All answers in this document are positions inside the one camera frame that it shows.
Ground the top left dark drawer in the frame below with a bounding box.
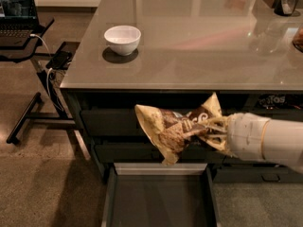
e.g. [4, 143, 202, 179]
[80, 108, 145, 137]

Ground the brown chip bag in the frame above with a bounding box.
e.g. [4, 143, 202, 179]
[134, 93, 226, 166]

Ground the dark glass jar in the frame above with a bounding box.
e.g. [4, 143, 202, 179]
[274, 0, 303, 17]

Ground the top right dark drawer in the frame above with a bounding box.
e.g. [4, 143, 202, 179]
[241, 109, 303, 122]

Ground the black doritos chip bag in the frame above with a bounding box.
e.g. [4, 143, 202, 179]
[257, 94, 303, 110]

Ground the open bottom left drawer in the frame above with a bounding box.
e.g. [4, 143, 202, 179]
[100, 166, 222, 227]

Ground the middle left dark drawer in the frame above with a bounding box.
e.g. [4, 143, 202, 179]
[94, 143, 224, 163]

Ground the black smartphone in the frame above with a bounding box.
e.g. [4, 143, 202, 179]
[46, 51, 72, 70]

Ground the white charging cable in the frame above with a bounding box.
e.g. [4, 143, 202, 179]
[29, 32, 65, 113]

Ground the black rolling laptop stand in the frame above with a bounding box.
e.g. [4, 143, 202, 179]
[0, 16, 81, 145]

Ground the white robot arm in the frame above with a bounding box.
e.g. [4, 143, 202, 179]
[203, 113, 303, 173]

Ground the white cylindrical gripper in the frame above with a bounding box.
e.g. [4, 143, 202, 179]
[202, 113, 270, 161]

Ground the glass bowl with fruit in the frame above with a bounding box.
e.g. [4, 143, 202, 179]
[293, 27, 303, 53]

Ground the dark drawer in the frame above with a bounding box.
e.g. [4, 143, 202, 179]
[80, 108, 145, 137]
[241, 109, 303, 122]
[94, 143, 224, 163]
[213, 166, 303, 183]

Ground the open black laptop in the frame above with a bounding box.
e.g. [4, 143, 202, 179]
[0, 0, 39, 49]

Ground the white ceramic bowl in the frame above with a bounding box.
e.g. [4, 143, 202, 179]
[104, 26, 141, 56]

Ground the bottom right dark drawer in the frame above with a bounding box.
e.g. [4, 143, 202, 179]
[213, 166, 303, 183]

